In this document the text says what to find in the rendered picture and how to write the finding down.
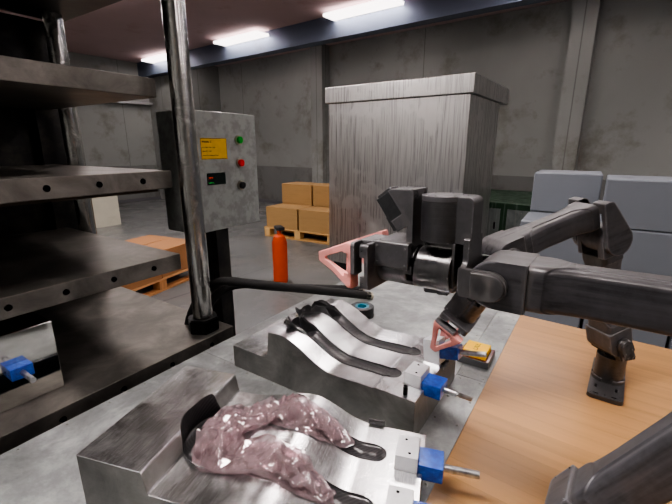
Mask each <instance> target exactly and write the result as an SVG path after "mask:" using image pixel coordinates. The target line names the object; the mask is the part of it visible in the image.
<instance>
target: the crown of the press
mask: <svg viewBox="0 0 672 504"><path fill-rule="evenodd" d="M119 1H122V0H0V10H4V11H8V12H13V13H17V14H22V15H26V16H30V17H35V18H39V19H42V14H41V12H42V11H50V12H56V13H59V14H61V15H62V18H63V22H65V21H68V20H71V19H73V18H76V17H79V16H81V15H84V14H87V13H89V12H92V11H95V10H98V9H100V8H103V7H106V6H108V5H111V4H114V3H117V2H119Z"/></svg>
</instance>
